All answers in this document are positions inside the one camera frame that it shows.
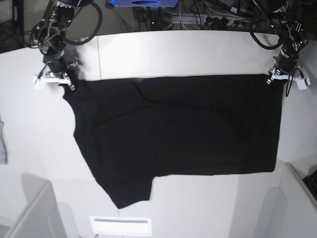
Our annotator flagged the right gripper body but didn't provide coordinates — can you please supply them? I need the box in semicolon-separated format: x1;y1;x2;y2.
43;51;68;75

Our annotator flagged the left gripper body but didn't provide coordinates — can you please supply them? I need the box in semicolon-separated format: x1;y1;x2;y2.
272;48;299;74

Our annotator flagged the black T-shirt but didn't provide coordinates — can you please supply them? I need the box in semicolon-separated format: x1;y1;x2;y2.
63;74;284;209

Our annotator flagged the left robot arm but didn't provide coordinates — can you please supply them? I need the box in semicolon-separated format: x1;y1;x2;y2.
249;0;308;76

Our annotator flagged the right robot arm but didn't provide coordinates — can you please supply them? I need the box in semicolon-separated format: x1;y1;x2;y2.
27;0;103;78

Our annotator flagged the grey cloth at left edge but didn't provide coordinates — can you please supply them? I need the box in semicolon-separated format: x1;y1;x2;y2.
0;121;8;165

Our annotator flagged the white power strip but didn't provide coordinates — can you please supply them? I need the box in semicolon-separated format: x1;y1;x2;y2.
167;13;250;25

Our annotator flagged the black keyboard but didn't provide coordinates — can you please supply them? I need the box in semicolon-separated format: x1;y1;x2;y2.
304;171;317;199

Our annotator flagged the blue box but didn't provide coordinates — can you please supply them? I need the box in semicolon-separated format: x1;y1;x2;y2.
109;0;178;7

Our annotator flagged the white box right side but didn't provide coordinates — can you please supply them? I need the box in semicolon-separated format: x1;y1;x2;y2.
262;162;317;238

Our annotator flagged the white box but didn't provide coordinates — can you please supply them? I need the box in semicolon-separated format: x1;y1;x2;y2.
0;173;80;238
262;162;317;238

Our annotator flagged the white box bottom left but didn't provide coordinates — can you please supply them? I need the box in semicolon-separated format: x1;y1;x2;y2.
0;173;80;238

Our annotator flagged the white slot plate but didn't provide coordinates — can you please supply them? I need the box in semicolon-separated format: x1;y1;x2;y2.
90;216;152;236

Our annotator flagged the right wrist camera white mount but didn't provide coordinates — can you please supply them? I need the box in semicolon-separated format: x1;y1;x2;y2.
32;61;78;91

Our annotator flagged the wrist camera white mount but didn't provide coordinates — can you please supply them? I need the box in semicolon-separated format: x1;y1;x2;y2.
266;67;311;90
32;61;78;91

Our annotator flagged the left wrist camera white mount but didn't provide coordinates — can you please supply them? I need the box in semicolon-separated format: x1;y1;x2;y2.
266;67;311;90

